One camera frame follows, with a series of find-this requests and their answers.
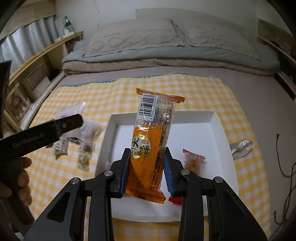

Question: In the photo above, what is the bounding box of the beige folded comforter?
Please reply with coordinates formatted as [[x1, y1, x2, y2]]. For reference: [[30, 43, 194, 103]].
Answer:
[[62, 58, 279, 76]]

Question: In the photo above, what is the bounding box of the wooden headboard shelf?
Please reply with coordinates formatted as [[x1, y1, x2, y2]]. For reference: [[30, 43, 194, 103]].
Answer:
[[4, 31, 84, 132]]

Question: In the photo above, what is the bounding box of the right white shelf unit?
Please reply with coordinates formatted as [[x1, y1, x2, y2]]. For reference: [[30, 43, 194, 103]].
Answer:
[[257, 20, 295, 100]]

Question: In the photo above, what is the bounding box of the red cracker snack packet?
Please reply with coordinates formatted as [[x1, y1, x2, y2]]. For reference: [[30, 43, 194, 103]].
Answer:
[[164, 147, 206, 205]]

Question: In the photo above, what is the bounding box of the white tray box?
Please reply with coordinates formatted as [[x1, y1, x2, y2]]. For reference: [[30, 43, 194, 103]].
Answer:
[[96, 111, 238, 222]]

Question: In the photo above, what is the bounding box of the left beige pillow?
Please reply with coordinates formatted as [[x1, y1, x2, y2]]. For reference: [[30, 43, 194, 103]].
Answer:
[[83, 18, 185, 58]]

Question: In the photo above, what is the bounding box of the right beige pillow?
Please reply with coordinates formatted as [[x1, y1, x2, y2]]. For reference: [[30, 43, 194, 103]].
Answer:
[[178, 21, 259, 59]]

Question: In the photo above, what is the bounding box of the left hand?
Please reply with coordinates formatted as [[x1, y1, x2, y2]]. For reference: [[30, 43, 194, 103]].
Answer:
[[9, 157, 32, 206]]

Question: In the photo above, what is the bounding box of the purple round snack packet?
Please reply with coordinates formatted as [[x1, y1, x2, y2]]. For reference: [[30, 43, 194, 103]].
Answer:
[[55, 101, 86, 120]]

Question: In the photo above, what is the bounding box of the red patterned bag on shelf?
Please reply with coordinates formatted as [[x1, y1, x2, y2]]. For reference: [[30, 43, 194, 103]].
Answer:
[[6, 88, 30, 123]]

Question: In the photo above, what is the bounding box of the black cable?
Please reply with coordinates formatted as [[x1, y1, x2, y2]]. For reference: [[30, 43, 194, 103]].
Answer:
[[273, 133, 296, 227]]

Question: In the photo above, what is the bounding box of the yellow checkered cloth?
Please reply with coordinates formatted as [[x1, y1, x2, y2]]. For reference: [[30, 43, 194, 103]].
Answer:
[[28, 74, 270, 240]]

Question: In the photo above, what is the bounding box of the beige pillow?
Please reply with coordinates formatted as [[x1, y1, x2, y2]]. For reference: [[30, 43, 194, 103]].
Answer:
[[178, 21, 259, 59], [83, 18, 185, 58]]

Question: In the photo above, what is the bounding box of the grey blue blanket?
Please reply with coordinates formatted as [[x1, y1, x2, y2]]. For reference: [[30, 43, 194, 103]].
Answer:
[[62, 44, 280, 75]]

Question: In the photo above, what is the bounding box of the silver brown snack packet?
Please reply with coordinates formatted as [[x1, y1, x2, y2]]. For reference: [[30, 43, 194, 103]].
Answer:
[[52, 138, 68, 156]]

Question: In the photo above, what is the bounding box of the green bottle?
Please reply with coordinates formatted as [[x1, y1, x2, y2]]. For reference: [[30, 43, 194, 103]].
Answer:
[[65, 16, 73, 32]]

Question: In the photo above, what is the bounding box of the silver foil packet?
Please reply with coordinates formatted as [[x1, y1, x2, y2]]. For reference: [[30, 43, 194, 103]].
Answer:
[[229, 140, 253, 160]]

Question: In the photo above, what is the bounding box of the green candy packet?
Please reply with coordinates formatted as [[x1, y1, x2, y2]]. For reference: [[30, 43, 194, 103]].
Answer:
[[77, 144, 94, 172]]

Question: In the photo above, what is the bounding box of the grey curtain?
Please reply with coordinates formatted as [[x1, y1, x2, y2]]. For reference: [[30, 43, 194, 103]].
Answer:
[[1, 16, 58, 74]]

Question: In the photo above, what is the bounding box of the orange rice bar packet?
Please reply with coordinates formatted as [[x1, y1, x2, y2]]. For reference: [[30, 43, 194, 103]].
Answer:
[[126, 88, 185, 204]]

